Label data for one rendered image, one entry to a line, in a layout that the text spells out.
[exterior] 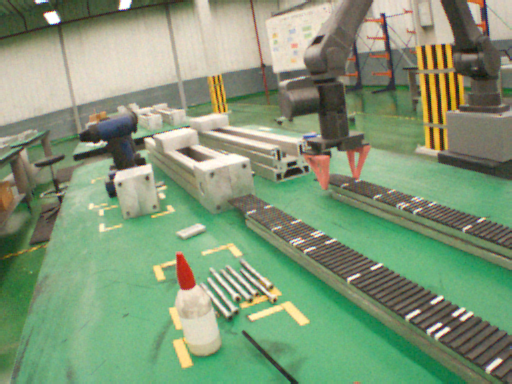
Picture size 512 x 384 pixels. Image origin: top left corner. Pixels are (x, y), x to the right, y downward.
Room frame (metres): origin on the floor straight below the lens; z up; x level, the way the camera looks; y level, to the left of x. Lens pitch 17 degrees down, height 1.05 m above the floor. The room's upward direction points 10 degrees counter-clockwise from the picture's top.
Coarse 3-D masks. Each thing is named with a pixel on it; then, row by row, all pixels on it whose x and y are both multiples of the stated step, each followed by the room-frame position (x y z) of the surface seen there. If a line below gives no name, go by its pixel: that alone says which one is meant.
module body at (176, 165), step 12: (156, 156) 1.38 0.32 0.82; (168, 156) 1.15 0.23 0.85; (180, 156) 1.06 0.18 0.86; (192, 156) 1.19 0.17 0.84; (204, 156) 1.06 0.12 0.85; (216, 156) 0.97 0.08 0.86; (168, 168) 1.20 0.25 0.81; (180, 168) 1.02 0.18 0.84; (192, 168) 0.89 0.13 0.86; (180, 180) 1.05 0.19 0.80; (192, 180) 0.91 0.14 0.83; (192, 192) 0.94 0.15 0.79
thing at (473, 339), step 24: (264, 216) 0.64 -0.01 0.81; (288, 216) 0.62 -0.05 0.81; (288, 240) 0.53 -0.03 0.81; (312, 240) 0.51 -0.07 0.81; (336, 264) 0.43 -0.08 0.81; (360, 264) 0.42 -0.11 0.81; (360, 288) 0.37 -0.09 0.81; (384, 288) 0.36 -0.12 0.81; (408, 288) 0.35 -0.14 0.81; (408, 312) 0.31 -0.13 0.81; (432, 312) 0.30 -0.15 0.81; (456, 312) 0.28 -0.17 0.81; (432, 336) 0.26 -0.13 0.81; (456, 336) 0.25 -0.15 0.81; (480, 336) 0.24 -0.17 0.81; (504, 336) 0.24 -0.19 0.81; (480, 360) 0.22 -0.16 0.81; (504, 360) 0.21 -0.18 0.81
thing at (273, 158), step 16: (224, 128) 1.47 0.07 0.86; (208, 144) 1.44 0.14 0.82; (224, 144) 1.26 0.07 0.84; (240, 144) 1.13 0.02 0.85; (256, 144) 1.03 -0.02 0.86; (272, 144) 1.10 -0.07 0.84; (288, 144) 1.01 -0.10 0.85; (304, 144) 0.98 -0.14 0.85; (256, 160) 1.04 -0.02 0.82; (272, 160) 0.95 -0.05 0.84; (288, 160) 0.97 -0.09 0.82; (304, 160) 0.98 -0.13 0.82; (272, 176) 0.96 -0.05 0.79; (288, 176) 0.97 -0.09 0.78
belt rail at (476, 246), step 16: (336, 192) 0.76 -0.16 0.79; (352, 192) 0.70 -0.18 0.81; (368, 208) 0.66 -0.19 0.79; (384, 208) 0.62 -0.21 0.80; (400, 224) 0.58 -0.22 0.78; (416, 224) 0.54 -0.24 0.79; (432, 224) 0.51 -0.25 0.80; (448, 240) 0.48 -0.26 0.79; (464, 240) 0.46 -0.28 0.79; (480, 240) 0.42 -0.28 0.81; (480, 256) 0.42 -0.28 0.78; (496, 256) 0.40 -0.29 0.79
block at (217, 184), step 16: (224, 160) 0.86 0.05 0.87; (240, 160) 0.83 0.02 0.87; (208, 176) 0.80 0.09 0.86; (224, 176) 0.81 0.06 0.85; (240, 176) 0.82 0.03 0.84; (208, 192) 0.80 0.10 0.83; (224, 192) 0.81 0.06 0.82; (240, 192) 0.82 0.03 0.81; (208, 208) 0.82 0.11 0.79; (224, 208) 0.80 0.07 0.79
